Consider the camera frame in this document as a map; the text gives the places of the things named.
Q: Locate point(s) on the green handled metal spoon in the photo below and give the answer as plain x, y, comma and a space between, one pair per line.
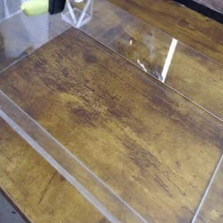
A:
35, 6

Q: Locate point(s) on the clear acrylic enclosure wall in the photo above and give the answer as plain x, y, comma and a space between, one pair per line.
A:
112, 112

